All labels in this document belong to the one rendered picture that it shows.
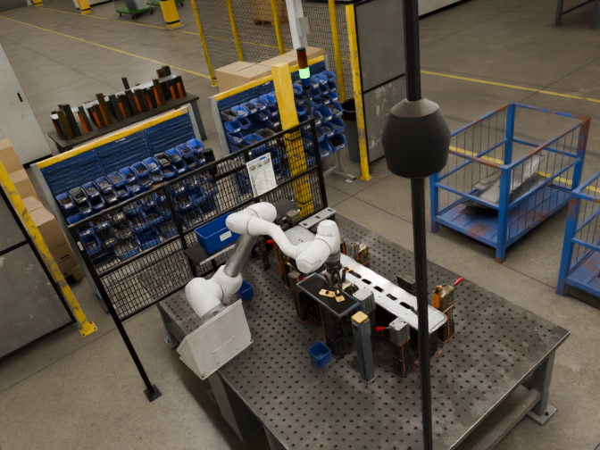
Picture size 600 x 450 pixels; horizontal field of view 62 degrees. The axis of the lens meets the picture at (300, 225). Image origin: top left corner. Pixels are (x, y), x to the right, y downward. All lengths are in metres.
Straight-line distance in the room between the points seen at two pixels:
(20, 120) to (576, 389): 8.22
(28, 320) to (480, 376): 3.61
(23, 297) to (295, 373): 2.59
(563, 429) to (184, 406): 2.54
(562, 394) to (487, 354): 0.93
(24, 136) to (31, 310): 4.88
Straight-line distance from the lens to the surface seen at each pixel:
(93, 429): 4.23
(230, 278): 3.14
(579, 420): 3.76
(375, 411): 2.80
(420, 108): 0.22
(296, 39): 7.69
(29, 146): 9.34
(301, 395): 2.91
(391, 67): 6.11
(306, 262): 2.25
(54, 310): 4.89
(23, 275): 4.66
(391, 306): 2.87
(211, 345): 3.04
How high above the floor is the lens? 2.95
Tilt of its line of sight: 32 degrees down
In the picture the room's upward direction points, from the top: 11 degrees counter-clockwise
